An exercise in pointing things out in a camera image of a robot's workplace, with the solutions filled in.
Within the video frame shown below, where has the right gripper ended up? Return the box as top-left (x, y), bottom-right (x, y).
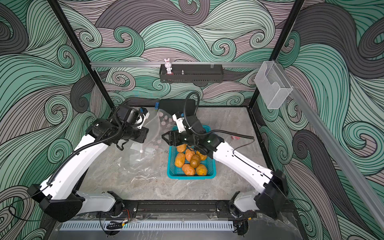
top-left (164, 128), bottom-right (201, 147)

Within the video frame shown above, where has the clear pink-zipper bag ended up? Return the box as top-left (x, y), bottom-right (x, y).
top-left (143, 108), bottom-right (175, 153)

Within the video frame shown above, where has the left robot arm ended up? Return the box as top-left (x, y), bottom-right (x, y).
top-left (28, 104), bottom-right (150, 223)

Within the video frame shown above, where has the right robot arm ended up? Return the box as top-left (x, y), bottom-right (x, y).
top-left (162, 91), bottom-right (288, 219)

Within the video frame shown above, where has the clear blue-zipper bag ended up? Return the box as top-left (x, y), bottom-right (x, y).
top-left (119, 143), bottom-right (169, 183)

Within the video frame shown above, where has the teal plastic basket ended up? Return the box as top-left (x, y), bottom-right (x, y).
top-left (166, 125), bottom-right (217, 181)

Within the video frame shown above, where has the black aluminium case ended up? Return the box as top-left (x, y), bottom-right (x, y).
top-left (159, 99), bottom-right (196, 116)

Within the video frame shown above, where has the white pink bunny figurine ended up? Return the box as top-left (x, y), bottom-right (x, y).
top-left (164, 59), bottom-right (173, 75)

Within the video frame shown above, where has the black wall shelf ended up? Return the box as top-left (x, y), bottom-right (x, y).
top-left (159, 64), bottom-right (224, 84)

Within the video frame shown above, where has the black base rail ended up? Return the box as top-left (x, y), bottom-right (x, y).
top-left (64, 199), bottom-right (259, 215)

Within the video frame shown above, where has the white slotted cable duct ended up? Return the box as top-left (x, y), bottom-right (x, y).
top-left (59, 220), bottom-right (234, 232)

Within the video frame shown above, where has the clear acrylic wall holder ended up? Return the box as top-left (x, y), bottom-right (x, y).
top-left (255, 61), bottom-right (293, 110)

